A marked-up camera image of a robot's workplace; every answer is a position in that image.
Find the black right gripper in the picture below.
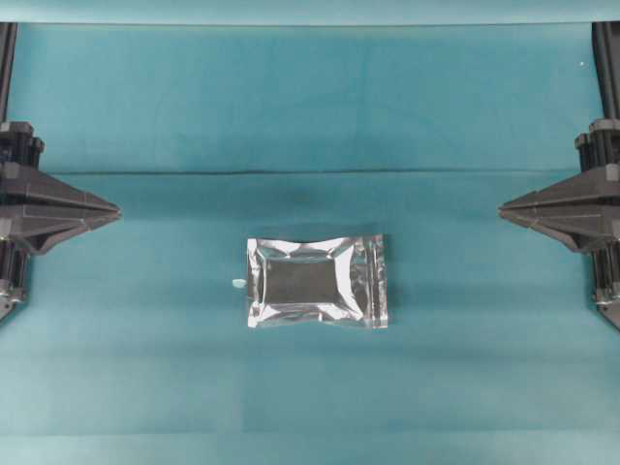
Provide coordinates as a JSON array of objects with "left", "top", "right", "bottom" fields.
[{"left": 499, "top": 120, "right": 619, "bottom": 254}]

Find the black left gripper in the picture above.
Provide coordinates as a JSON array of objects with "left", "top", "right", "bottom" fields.
[{"left": 0, "top": 121, "right": 121, "bottom": 256}]

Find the silver zip bag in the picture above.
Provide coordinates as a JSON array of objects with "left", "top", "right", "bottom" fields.
[{"left": 247, "top": 234, "right": 389, "bottom": 329}]

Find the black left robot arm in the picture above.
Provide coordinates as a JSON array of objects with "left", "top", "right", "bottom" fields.
[{"left": 1, "top": 122, "right": 121, "bottom": 318}]

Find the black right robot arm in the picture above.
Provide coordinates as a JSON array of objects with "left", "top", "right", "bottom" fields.
[{"left": 499, "top": 119, "right": 619, "bottom": 327}]

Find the teal table cloth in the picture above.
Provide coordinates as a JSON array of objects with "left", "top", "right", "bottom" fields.
[{"left": 1, "top": 23, "right": 619, "bottom": 464}]

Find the right black frame rail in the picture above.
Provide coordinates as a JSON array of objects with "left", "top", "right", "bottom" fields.
[{"left": 592, "top": 21, "right": 620, "bottom": 119}]

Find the black frame rail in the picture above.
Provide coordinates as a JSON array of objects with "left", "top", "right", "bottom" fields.
[
  {"left": 0, "top": 22, "right": 18, "bottom": 123},
  {"left": 592, "top": 21, "right": 620, "bottom": 119}
]

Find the left black frame rail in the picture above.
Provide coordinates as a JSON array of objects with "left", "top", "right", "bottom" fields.
[{"left": 0, "top": 22, "right": 18, "bottom": 123}]

